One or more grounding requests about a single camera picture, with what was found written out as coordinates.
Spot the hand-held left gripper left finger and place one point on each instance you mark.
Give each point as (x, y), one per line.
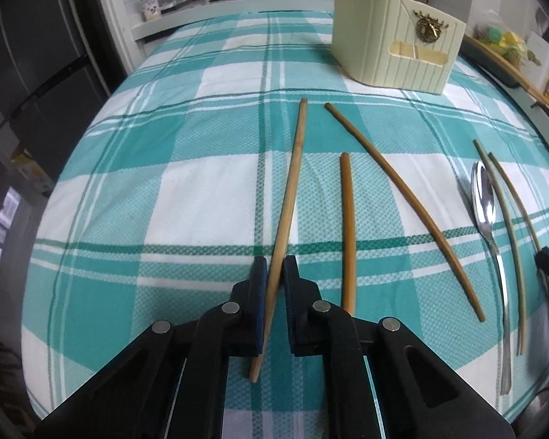
(258, 302)

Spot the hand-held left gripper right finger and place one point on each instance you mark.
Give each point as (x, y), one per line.
(289, 302)

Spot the green chopstick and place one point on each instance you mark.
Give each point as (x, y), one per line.
(517, 201)

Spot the large steel spoon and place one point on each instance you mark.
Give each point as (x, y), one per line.
(484, 201)

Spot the cream utensil holder box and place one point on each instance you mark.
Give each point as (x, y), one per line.
(370, 41)

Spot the teal checked tablecloth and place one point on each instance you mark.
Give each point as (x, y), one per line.
(164, 192)

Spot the wooden cutting board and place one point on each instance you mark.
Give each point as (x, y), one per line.
(526, 82)

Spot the black tray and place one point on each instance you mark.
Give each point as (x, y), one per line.
(489, 66)

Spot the plastic bag of sponges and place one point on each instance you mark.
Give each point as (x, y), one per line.
(503, 39)

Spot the cardboard box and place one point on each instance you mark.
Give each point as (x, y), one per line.
(32, 171)

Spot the dark grey refrigerator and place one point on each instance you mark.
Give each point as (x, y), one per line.
(41, 77)

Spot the white seasoning jar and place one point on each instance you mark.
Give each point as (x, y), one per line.
(149, 7)

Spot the dark seasoning jar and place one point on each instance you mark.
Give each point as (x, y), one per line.
(167, 1)

